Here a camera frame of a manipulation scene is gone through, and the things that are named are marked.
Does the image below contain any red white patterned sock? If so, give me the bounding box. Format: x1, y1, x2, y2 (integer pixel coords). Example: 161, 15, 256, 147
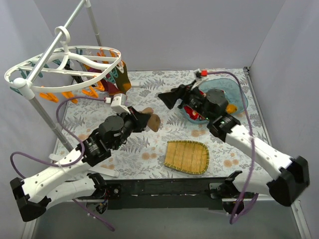
183, 106, 205, 121

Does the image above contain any mustard yellow sock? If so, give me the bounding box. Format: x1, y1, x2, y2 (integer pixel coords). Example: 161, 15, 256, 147
226, 104, 238, 115

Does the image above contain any white round clip hanger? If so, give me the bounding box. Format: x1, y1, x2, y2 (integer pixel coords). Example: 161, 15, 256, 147
4, 26, 122, 93

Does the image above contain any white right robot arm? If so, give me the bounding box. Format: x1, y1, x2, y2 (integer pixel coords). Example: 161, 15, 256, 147
158, 84, 310, 207

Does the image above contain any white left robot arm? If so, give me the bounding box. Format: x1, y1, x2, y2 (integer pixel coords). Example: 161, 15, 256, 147
10, 107, 154, 222

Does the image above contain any floral patterned table mat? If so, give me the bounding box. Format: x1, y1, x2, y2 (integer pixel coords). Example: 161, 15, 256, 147
62, 69, 268, 179

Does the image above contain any purple striped sock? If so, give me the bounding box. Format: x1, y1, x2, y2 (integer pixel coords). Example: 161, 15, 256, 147
84, 65, 121, 96

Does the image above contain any blue transparent plastic basin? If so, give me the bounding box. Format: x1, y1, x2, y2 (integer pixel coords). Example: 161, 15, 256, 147
180, 78, 248, 124

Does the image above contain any olive green orange-toe sock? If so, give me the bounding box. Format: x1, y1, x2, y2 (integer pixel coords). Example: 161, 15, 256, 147
115, 61, 132, 94

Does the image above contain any woven bamboo tray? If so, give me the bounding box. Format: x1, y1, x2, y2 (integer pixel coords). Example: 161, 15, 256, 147
163, 140, 210, 175

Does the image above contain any black white striped sock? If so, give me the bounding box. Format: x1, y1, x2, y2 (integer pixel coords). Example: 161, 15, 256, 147
63, 58, 84, 84

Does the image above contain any white drying rack stand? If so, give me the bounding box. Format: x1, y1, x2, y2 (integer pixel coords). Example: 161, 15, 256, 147
12, 0, 120, 178

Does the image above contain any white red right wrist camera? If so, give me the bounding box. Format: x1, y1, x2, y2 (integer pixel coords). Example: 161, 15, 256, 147
191, 69, 208, 90

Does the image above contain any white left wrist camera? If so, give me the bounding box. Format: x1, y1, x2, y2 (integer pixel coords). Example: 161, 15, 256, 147
111, 94, 130, 114

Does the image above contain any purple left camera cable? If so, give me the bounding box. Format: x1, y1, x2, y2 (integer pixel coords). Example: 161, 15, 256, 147
9, 96, 116, 232

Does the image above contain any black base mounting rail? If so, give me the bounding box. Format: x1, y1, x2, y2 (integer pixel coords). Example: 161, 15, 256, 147
106, 177, 240, 210

